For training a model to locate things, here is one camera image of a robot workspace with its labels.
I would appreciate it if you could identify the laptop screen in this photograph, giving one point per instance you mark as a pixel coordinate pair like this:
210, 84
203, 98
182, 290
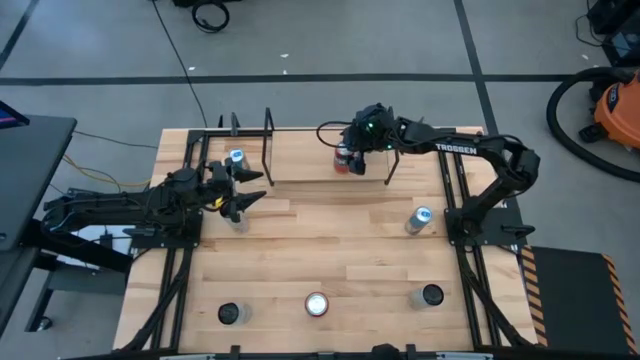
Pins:
9, 117

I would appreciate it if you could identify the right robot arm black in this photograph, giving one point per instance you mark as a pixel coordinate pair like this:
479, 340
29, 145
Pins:
465, 148

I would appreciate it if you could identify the orange shop vacuum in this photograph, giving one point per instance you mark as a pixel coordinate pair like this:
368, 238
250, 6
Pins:
551, 117
620, 112

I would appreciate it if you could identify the black equipment cart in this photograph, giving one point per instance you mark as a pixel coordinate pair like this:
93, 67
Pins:
622, 45

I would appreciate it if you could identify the black desk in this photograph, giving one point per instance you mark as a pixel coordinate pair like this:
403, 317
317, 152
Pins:
30, 175

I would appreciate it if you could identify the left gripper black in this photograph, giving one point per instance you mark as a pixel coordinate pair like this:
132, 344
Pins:
220, 185

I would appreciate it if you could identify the white Celsius Arctic Vibe can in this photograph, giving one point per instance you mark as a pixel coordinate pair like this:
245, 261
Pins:
235, 314

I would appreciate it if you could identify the black aluminium table frame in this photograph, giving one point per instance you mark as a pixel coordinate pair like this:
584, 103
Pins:
215, 133

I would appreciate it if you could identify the blue silver Red Bull can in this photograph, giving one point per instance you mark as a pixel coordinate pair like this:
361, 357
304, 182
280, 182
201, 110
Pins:
236, 156
419, 220

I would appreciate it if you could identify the white box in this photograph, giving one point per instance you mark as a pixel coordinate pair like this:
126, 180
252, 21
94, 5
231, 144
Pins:
90, 235

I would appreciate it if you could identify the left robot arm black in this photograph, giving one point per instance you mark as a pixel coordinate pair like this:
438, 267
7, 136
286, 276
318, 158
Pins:
125, 207

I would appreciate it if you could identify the person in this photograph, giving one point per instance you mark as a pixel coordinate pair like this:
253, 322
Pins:
386, 352

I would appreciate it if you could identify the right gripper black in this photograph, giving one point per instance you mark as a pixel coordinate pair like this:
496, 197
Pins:
372, 127

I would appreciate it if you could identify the red Fanta can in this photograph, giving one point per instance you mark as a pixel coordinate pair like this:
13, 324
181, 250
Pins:
317, 304
341, 165

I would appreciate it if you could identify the black mat hazard stripes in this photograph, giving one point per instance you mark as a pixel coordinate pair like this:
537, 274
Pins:
575, 295

